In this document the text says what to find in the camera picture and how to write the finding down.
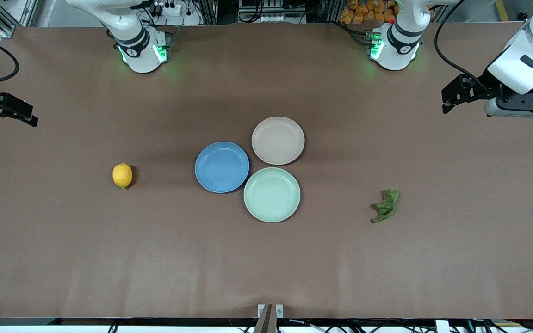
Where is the pale green plastic plate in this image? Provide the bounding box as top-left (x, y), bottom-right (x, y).
top-left (243, 167), bottom-right (301, 223)

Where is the white power strip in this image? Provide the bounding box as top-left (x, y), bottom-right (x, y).
top-left (149, 0), bottom-right (202, 26)

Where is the blue plastic plate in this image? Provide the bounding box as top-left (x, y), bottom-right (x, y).
top-left (195, 142), bottom-right (250, 194)

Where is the yellow lemon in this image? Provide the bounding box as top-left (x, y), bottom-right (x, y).
top-left (112, 163), bottom-right (133, 189)

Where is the green lettuce leaf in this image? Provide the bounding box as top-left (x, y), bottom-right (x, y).
top-left (370, 188), bottom-right (400, 224)

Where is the brown table cover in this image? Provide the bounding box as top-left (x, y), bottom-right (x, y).
top-left (0, 22), bottom-right (533, 320)

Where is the bag of orange items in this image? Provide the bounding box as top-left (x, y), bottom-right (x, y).
top-left (339, 0), bottom-right (397, 24)

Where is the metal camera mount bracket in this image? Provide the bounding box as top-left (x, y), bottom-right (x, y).
top-left (254, 304), bottom-right (284, 333)

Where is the beige pink plastic plate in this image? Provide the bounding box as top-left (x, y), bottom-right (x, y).
top-left (251, 116), bottom-right (305, 166)

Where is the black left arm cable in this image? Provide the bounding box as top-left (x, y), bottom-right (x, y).
top-left (434, 0), bottom-right (494, 91)

